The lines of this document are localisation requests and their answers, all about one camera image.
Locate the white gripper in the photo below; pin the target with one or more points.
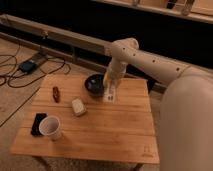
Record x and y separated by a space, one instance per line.
115 71

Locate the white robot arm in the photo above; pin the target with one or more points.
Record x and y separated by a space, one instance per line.
186 123

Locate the dark round bowl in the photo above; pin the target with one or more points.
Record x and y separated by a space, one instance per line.
94 85

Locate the wooden folding table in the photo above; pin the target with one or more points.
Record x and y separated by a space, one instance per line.
122 131

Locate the white paper cup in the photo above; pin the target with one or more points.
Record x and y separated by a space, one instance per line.
51 127

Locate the blue power adapter box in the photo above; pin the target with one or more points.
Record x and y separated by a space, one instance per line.
27 67

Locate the black smartphone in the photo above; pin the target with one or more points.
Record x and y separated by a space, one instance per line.
35 126

